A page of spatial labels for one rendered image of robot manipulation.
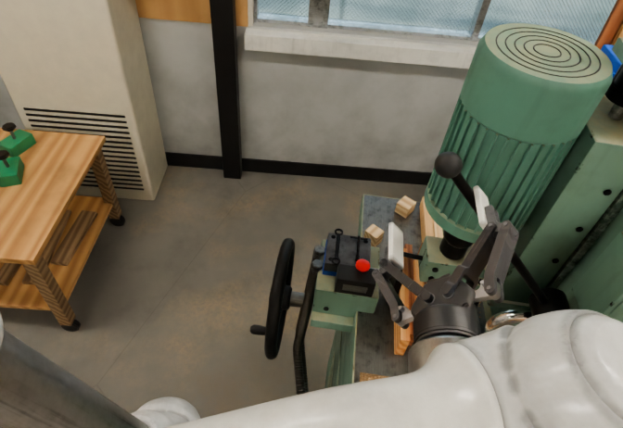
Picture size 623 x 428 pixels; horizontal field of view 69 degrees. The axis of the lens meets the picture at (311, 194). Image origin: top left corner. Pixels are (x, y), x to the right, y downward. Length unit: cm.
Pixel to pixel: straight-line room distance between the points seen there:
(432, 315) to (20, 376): 48
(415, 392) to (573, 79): 46
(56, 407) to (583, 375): 60
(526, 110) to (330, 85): 169
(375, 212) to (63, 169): 126
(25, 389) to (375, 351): 62
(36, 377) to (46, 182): 135
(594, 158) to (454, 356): 47
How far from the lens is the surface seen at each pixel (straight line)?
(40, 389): 69
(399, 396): 32
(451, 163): 59
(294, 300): 112
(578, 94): 65
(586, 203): 81
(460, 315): 54
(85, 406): 76
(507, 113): 66
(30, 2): 207
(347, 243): 101
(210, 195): 250
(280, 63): 222
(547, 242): 86
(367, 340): 100
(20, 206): 191
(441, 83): 233
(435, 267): 94
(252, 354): 197
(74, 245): 217
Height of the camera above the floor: 177
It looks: 45 degrees down
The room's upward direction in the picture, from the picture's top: 6 degrees clockwise
